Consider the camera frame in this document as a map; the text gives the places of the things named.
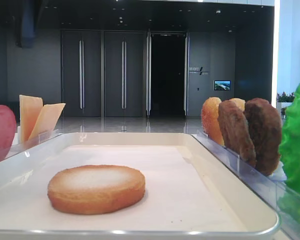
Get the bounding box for right red tomato slice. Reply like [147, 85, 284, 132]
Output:
[0, 105, 17, 162]

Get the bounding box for long clear strip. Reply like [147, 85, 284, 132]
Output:
[5, 127, 61, 159]
[193, 130, 300, 240]

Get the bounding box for left golden bread slice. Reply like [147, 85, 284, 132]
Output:
[201, 97, 225, 146]

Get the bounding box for potted flowers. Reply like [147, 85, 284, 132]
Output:
[277, 92, 295, 103]

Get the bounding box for thin brown meat patty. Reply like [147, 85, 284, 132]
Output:
[217, 100, 257, 167]

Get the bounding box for wall display screen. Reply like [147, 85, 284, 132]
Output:
[213, 80, 231, 91]

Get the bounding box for long clear left strip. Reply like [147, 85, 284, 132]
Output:
[5, 127, 61, 159]

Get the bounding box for dark double doors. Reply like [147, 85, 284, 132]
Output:
[61, 30, 188, 118]

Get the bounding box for long clear right strip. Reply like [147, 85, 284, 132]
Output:
[193, 130, 300, 240]

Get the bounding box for left orange cheese slice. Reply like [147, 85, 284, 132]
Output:
[19, 94, 43, 143]

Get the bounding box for green lettuce leaf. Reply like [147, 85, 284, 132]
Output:
[279, 84, 300, 194]

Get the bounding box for right orange cheese slice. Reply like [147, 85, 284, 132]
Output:
[28, 103, 66, 140]

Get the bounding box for orange cheese slice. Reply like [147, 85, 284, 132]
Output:
[28, 103, 66, 140]
[19, 94, 43, 143]

